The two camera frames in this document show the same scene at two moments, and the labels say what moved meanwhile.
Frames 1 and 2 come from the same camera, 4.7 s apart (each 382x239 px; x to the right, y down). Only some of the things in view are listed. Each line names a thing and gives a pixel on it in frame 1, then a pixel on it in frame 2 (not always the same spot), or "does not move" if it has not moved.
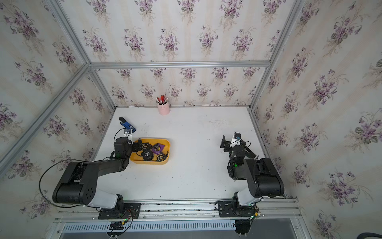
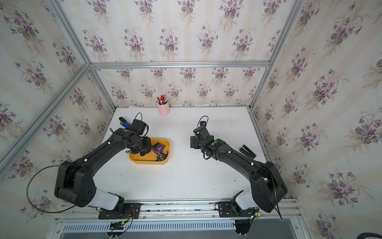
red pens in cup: (162, 100) does not move
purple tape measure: (157, 148) does not move
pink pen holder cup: (163, 109) does not move
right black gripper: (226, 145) → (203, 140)
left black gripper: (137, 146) → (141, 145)
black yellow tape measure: (161, 157) does not move
